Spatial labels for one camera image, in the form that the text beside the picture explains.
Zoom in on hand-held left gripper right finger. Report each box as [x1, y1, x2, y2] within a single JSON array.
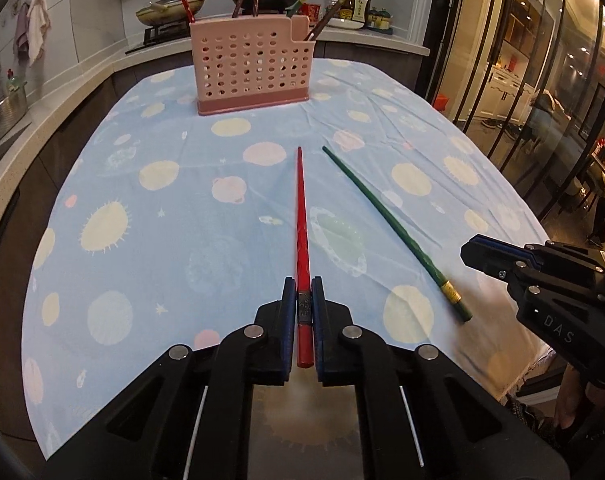
[[311, 276, 568, 480]]

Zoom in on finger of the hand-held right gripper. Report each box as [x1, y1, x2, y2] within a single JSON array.
[[461, 233, 536, 261], [460, 245, 527, 281]]

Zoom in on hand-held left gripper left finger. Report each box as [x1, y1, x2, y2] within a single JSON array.
[[45, 276, 298, 480]]

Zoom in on pink perforated utensil holder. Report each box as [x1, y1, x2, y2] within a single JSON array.
[[189, 15, 316, 117]]

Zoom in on person's right hand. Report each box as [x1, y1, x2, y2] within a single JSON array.
[[555, 362, 591, 443]]

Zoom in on person's grey shoe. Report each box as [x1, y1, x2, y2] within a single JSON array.
[[505, 392, 563, 448]]

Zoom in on blue printed tablecloth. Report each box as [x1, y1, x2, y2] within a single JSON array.
[[21, 57, 553, 461]]

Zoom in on glass sliding door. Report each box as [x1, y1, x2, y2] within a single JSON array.
[[423, 0, 605, 261]]

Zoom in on grey base cabinet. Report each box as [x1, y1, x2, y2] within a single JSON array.
[[313, 35, 431, 96]]

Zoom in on dark soy sauce bottle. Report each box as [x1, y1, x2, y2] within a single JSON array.
[[353, 0, 374, 28]]

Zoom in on black gas stove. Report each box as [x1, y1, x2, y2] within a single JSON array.
[[125, 21, 193, 56]]

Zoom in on black wok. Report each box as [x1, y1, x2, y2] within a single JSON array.
[[230, 0, 303, 14]]

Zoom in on green dish soap bottle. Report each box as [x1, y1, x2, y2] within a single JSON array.
[[5, 69, 26, 97]]

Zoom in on white towel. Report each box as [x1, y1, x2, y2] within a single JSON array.
[[26, 0, 52, 63]]

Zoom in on purple cloth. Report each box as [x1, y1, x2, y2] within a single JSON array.
[[13, 2, 31, 57]]

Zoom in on beige handled wok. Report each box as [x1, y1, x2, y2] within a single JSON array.
[[135, 2, 207, 27]]

